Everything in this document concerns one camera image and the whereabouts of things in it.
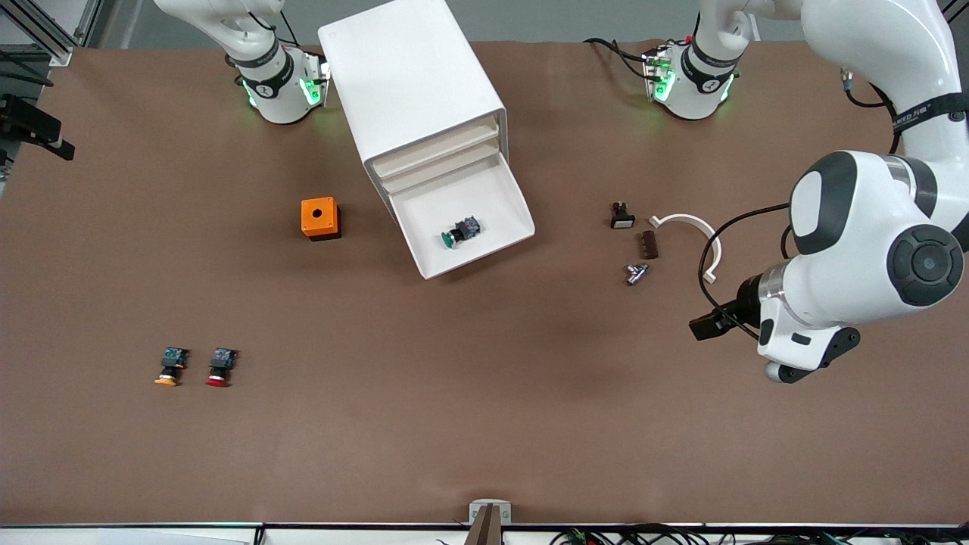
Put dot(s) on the yellow push button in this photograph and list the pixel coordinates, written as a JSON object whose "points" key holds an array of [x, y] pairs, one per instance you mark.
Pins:
{"points": [[172, 362]]}

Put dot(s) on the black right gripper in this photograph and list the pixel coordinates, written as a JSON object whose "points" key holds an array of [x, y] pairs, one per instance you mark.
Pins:
{"points": [[26, 123]]}

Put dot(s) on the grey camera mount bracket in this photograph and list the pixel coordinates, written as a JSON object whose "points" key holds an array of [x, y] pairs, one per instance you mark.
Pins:
{"points": [[477, 511]]}

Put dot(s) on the red push button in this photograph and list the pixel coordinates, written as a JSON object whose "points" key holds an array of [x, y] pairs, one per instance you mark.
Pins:
{"points": [[221, 363]]}

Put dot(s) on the white curved plastic bracket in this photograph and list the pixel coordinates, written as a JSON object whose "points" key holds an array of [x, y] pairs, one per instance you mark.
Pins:
{"points": [[693, 220]]}

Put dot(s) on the aluminium frame profile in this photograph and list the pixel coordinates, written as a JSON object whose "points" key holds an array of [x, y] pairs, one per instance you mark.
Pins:
{"points": [[62, 54]]}

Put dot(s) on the orange button box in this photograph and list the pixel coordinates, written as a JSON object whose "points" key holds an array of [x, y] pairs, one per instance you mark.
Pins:
{"points": [[309, 219]]}

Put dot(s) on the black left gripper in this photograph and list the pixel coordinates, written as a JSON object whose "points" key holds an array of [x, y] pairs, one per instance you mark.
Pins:
{"points": [[745, 297]]}

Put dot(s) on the dark brown terminal block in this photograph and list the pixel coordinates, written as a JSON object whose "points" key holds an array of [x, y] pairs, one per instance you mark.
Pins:
{"points": [[651, 246]]}

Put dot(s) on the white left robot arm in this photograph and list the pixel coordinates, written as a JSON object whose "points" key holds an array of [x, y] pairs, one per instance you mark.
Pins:
{"points": [[855, 227]]}

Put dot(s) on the chrome valve fitting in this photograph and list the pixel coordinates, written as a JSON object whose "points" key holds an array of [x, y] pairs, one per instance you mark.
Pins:
{"points": [[636, 275]]}

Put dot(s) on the black white square button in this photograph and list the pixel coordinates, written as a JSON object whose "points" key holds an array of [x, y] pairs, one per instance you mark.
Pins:
{"points": [[623, 221]]}

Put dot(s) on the green push button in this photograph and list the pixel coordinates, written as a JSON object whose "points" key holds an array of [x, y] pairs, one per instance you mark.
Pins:
{"points": [[462, 231]]}

